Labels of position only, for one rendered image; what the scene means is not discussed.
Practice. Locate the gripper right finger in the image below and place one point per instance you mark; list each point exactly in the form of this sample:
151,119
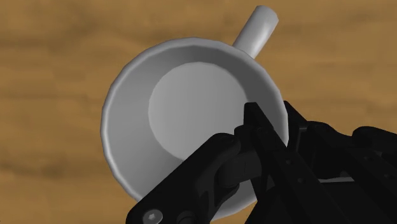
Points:
341,149

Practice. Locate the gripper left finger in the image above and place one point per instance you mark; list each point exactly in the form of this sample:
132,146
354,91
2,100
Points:
217,173

